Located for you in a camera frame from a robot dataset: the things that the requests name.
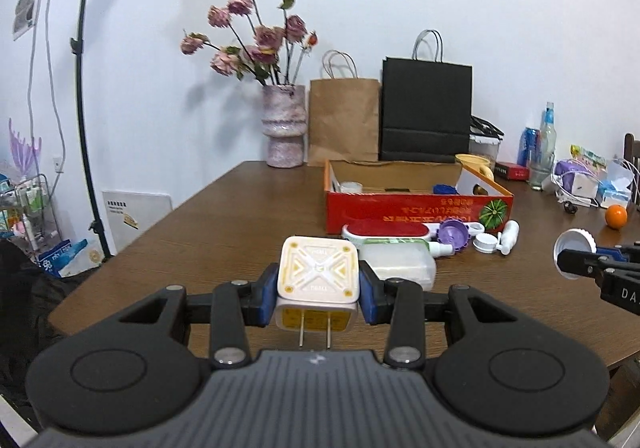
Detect translucent plastic box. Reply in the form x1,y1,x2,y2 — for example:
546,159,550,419
359,242,436,291

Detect white spray bottle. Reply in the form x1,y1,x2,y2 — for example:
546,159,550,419
497,220,520,255

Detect white charger plug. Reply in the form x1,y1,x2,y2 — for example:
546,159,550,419
276,236,360,347

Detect purple ridged cap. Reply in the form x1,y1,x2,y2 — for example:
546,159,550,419
437,219,471,252

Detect white round lid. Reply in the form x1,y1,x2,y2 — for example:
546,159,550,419
473,233,499,254

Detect orange fruit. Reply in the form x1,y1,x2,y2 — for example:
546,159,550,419
604,205,628,231

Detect tissue pack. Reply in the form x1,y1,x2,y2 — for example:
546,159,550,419
596,181,631,209

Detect purple white device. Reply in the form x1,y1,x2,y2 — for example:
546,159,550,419
541,160,600,208

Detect red white lint brush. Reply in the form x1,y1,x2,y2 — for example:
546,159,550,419
342,220,485,245

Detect small red box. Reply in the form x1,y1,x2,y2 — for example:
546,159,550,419
494,162,529,182

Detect red cardboard box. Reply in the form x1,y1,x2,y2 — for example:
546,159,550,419
324,161,514,235

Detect blue bottle cap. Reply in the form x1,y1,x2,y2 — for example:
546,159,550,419
433,184,458,195

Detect white tape roll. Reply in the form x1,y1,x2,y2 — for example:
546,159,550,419
340,181,363,194

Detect wooden chair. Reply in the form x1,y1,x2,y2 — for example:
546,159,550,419
624,133,640,170

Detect blue drink can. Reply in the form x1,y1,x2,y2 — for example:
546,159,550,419
516,127,539,168

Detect yellow mug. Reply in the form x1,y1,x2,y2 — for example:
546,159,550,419
454,153,495,181

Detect white board on floor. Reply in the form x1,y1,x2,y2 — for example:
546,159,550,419
102,190,172,253

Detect clear food container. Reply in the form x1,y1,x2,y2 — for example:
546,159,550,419
469,116,504,169

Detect pink ceramic vase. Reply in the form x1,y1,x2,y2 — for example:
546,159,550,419
262,86,308,169

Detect black paper bag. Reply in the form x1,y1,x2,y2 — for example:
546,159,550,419
378,29,473,163

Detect brown paper bag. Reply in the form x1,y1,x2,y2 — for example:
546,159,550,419
307,50,381,165

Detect dried pink flowers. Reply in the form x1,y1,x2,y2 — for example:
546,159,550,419
180,0,318,86

